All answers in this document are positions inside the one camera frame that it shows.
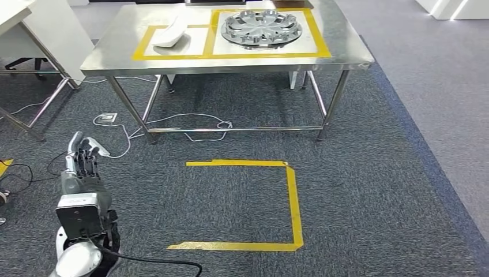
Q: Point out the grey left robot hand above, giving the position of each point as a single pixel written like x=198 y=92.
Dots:
x=82 y=183

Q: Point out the white plastic shell part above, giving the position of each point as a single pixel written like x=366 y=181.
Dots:
x=172 y=34

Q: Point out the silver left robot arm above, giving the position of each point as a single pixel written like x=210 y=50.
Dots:
x=78 y=260

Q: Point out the stainless steel workbench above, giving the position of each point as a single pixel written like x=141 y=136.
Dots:
x=344 y=49

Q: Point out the white power strip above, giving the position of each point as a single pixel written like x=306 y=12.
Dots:
x=101 y=150

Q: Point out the white floor socket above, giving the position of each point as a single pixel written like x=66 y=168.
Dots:
x=107 y=117

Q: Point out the yellow floor tape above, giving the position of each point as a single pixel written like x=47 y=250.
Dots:
x=4 y=168

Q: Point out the black chair base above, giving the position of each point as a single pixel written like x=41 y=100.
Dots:
x=38 y=63

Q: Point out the grey wheel hubcap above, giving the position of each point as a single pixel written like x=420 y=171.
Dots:
x=261 y=28

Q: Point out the white lit plinth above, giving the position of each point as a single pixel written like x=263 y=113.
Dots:
x=450 y=7

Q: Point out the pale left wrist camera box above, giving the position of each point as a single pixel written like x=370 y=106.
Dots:
x=80 y=218

